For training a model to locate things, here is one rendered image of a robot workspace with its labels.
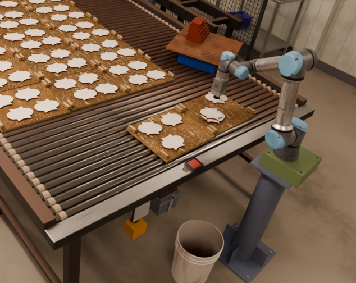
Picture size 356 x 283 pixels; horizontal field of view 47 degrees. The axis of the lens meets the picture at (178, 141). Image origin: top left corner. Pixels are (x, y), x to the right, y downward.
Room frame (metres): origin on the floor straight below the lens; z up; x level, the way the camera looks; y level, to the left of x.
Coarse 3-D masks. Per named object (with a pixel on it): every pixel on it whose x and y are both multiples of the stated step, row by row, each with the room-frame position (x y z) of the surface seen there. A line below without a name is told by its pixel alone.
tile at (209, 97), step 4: (208, 92) 2.24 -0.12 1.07; (208, 96) 2.20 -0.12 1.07; (212, 96) 2.21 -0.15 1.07; (220, 96) 2.23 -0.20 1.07; (224, 96) 2.24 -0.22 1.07; (208, 100) 2.16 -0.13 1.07; (212, 100) 2.16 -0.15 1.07; (216, 100) 2.17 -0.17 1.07; (220, 100) 2.18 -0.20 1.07; (224, 100) 2.19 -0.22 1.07
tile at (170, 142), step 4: (168, 136) 1.87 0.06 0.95; (172, 136) 1.88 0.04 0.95; (176, 136) 1.89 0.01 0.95; (180, 136) 1.90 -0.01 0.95; (164, 140) 1.83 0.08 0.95; (168, 140) 1.83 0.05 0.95; (172, 140) 1.84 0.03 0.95; (176, 140) 1.85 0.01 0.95; (180, 140) 1.86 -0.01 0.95; (164, 144) 1.79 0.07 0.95; (168, 144) 1.80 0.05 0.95; (172, 144) 1.81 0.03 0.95; (176, 144) 1.82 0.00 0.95; (180, 144) 1.82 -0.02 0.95; (168, 148) 1.77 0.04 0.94; (172, 148) 1.78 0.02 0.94; (176, 148) 1.78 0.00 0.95
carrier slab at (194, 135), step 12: (144, 120) 1.99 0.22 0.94; (156, 120) 2.02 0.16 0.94; (192, 120) 2.10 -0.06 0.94; (132, 132) 1.85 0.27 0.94; (168, 132) 1.93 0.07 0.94; (180, 132) 1.95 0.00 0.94; (192, 132) 1.98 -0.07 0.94; (204, 132) 2.01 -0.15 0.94; (144, 144) 1.78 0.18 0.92; (156, 144) 1.79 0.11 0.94; (192, 144) 1.86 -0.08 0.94; (168, 156) 1.71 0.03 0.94
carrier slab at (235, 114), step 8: (200, 96) 2.41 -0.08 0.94; (184, 104) 2.26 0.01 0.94; (192, 104) 2.28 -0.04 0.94; (200, 104) 2.30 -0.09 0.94; (208, 104) 2.32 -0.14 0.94; (216, 104) 2.35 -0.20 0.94; (224, 104) 2.37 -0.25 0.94; (232, 104) 2.39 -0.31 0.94; (184, 112) 2.17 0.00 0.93; (192, 112) 2.19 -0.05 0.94; (224, 112) 2.27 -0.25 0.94; (232, 112) 2.29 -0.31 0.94; (240, 112) 2.32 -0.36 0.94; (248, 112) 2.34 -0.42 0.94; (200, 120) 2.12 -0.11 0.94; (224, 120) 2.18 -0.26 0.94; (232, 120) 2.20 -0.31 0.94; (240, 120) 2.22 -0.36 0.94; (216, 128) 2.08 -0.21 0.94; (224, 128) 2.09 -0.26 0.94
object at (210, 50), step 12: (180, 36) 3.05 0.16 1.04; (216, 36) 3.21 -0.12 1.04; (168, 48) 2.82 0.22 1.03; (180, 48) 2.84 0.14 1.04; (192, 48) 2.89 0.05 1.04; (204, 48) 2.93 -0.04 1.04; (216, 48) 2.98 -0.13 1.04; (228, 48) 3.03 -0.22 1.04; (204, 60) 2.76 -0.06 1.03; (216, 60) 2.78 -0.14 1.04
